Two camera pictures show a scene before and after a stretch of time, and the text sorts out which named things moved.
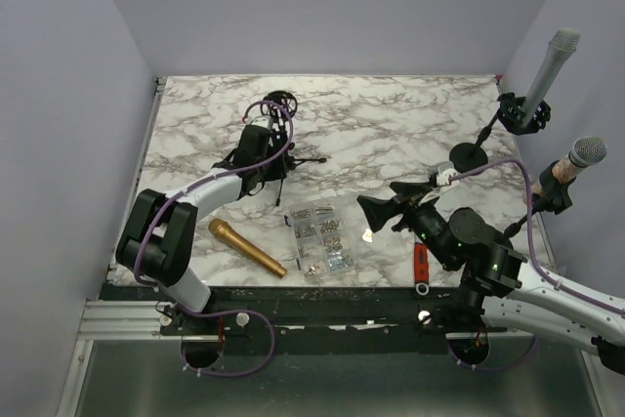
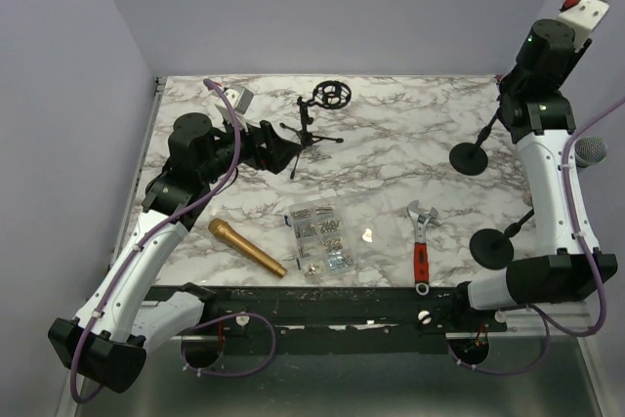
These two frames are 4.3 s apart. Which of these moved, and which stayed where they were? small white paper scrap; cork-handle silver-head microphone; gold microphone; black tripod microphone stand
Moved: black tripod microphone stand
Stayed: cork-handle silver-head microphone; small white paper scrap; gold microphone
